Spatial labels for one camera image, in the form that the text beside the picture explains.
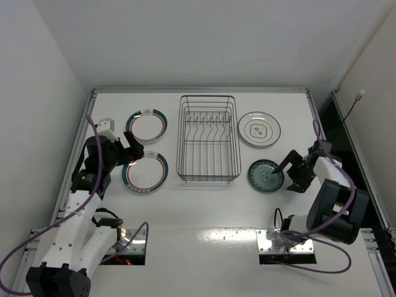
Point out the black wall cable white plug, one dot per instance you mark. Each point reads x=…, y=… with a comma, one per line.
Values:
x=358, y=96

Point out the small teal patterned plate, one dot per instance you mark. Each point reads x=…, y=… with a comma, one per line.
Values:
x=261, y=177

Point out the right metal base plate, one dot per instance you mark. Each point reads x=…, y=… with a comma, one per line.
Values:
x=270, y=243

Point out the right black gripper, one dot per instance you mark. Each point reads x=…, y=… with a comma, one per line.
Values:
x=298, y=170

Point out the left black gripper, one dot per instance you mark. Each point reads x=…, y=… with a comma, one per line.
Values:
x=124, y=151

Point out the green red rimmed plate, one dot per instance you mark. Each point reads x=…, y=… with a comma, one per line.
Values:
x=146, y=175
x=147, y=126

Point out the grey wire dish rack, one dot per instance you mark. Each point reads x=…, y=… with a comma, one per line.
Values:
x=208, y=149

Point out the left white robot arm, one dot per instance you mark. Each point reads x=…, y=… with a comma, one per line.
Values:
x=70, y=262

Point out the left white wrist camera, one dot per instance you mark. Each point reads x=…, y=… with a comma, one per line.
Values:
x=106, y=128

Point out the white plate grey rim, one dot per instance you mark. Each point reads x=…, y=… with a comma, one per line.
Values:
x=259, y=129

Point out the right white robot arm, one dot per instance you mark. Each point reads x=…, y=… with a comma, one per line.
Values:
x=337, y=211

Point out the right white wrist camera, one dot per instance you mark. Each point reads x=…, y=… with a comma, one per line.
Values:
x=325, y=169

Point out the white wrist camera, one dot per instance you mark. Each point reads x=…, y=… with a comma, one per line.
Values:
x=325, y=169
x=106, y=128

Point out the aluminium table frame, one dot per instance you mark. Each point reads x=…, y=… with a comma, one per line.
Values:
x=202, y=236

